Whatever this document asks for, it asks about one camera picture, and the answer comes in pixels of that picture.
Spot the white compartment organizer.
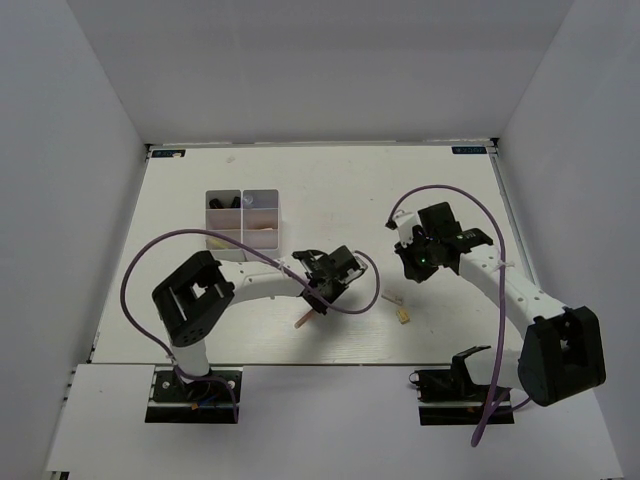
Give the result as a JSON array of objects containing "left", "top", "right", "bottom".
[
  {"left": 205, "top": 189, "right": 245, "bottom": 262},
  {"left": 241, "top": 189, "right": 281, "bottom": 259}
]

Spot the left blue table label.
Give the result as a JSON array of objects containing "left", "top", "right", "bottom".
[{"left": 150, "top": 149, "right": 186, "bottom": 158}]

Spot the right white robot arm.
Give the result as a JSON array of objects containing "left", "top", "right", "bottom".
[{"left": 387, "top": 202, "right": 606, "bottom": 406}]

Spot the yellow highlighter pen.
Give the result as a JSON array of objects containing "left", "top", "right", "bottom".
[{"left": 207, "top": 238, "right": 229, "bottom": 249}]

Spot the orange highlighter pen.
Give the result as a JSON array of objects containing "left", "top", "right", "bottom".
[{"left": 294, "top": 310, "right": 315, "bottom": 329}]

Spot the right blue table label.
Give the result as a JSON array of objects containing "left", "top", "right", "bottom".
[{"left": 451, "top": 145, "right": 487, "bottom": 155}]

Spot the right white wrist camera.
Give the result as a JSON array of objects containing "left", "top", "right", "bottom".
[{"left": 385, "top": 210, "right": 420, "bottom": 248}]

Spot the white eraser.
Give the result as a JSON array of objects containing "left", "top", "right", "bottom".
[{"left": 381, "top": 289, "right": 404, "bottom": 306}]

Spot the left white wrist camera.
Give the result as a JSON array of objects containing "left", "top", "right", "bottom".
[{"left": 349, "top": 252, "right": 368, "bottom": 276}]

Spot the left white compartment organizer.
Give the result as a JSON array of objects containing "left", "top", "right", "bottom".
[{"left": 205, "top": 189, "right": 245, "bottom": 262}]

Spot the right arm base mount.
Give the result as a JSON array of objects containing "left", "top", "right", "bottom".
[{"left": 408, "top": 368, "right": 489, "bottom": 426}]

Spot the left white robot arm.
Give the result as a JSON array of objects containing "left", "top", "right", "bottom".
[{"left": 152, "top": 246, "right": 367, "bottom": 399}]

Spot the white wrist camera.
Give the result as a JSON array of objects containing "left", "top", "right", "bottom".
[
  {"left": 349, "top": 252, "right": 368, "bottom": 276},
  {"left": 385, "top": 210, "right": 420, "bottom": 248}
]

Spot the right white compartment organizer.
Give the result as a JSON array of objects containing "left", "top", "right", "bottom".
[{"left": 241, "top": 189, "right": 281, "bottom": 259}]

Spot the blue table label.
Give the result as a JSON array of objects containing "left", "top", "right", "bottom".
[
  {"left": 150, "top": 149, "right": 186, "bottom": 158},
  {"left": 451, "top": 145, "right": 487, "bottom": 155}
]

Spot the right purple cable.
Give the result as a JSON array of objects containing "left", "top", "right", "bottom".
[{"left": 388, "top": 185, "right": 534, "bottom": 446}]

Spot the small yellow eraser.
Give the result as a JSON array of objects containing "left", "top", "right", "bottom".
[{"left": 396, "top": 308, "right": 411, "bottom": 325}]

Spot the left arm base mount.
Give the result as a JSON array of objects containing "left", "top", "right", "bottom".
[{"left": 145, "top": 368, "right": 243, "bottom": 424}]

